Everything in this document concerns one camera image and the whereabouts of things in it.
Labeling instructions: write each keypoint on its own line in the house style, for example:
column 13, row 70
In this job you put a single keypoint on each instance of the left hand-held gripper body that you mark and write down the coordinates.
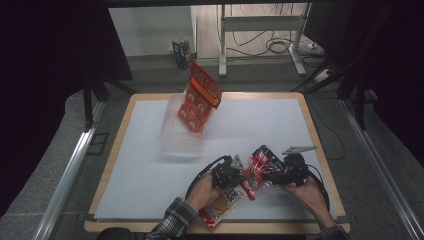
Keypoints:
column 226, row 175

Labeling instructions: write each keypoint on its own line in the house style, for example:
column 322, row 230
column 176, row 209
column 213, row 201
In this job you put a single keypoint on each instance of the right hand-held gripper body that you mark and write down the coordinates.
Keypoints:
column 295, row 170

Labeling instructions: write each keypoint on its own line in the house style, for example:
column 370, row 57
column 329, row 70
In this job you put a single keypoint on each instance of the small red snack packet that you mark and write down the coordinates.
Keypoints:
column 255, row 173

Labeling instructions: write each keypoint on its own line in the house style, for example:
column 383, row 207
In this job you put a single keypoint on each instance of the beige and red snack packet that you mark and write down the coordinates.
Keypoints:
column 220, row 208

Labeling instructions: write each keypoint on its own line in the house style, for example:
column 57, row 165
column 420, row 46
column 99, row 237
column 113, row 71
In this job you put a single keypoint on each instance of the clear plastic container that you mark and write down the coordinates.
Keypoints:
column 180, row 140

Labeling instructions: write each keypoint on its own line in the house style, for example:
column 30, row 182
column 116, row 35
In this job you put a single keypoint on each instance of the large red snack bag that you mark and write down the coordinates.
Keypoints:
column 196, row 103

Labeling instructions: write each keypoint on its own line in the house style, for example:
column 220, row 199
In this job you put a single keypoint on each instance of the person's left hand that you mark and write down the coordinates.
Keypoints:
column 203, row 193

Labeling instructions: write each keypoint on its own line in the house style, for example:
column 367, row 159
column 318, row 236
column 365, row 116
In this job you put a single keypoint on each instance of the white table mat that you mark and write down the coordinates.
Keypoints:
column 143, row 180

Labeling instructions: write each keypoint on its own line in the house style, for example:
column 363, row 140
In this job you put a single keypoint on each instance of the black stand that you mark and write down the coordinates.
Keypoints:
column 360, row 100
column 88, row 103

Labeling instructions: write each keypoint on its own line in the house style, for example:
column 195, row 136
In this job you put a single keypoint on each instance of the white power strip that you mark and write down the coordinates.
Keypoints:
column 315, row 46

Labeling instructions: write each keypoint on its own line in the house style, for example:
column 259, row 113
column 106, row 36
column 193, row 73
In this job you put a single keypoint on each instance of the dark rounded object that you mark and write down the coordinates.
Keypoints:
column 111, row 235

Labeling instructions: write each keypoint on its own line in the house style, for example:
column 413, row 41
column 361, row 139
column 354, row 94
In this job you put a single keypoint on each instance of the blue carton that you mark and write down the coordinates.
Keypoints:
column 181, row 53

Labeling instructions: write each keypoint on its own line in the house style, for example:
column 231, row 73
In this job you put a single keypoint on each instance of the black curtain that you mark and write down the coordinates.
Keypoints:
column 396, row 66
column 46, row 83

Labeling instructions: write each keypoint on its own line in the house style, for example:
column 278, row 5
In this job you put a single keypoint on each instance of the aluminium rail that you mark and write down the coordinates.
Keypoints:
column 66, row 176
column 380, row 170

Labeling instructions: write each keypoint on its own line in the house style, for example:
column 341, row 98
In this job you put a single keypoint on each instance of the white desk frame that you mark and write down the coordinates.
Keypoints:
column 260, row 23

